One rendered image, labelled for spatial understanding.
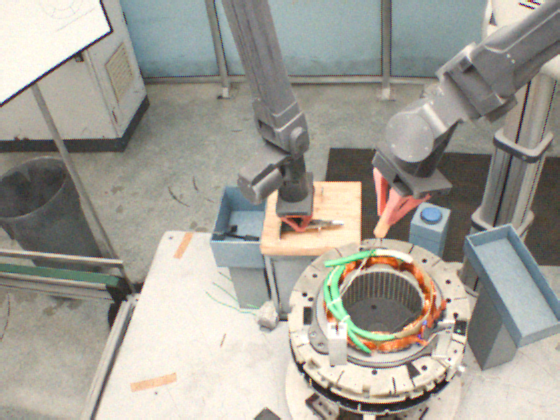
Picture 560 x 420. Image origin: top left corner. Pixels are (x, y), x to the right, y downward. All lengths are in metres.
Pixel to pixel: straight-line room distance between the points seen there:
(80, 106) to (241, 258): 2.14
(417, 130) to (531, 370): 0.83
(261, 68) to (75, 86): 2.33
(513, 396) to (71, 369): 1.77
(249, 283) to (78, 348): 1.32
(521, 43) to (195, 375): 1.01
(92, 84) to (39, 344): 1.39
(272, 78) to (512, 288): 0.62
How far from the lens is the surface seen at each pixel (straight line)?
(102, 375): 1.46
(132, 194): 2.94
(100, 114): 3.11
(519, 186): 1.21
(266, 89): 0.81
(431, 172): 0.69
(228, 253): 1.13
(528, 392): 1.27
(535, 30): 0.52
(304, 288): 0.97
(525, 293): 1.10
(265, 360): 1.26
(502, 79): 0.58
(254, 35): 0.76
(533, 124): 1.12
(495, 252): 1.14
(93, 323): 2.47
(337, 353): 0.85
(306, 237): 1.09
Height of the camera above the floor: 1.89
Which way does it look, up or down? 46 degrees down
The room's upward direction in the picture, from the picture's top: 9 degrees counter-clockwise
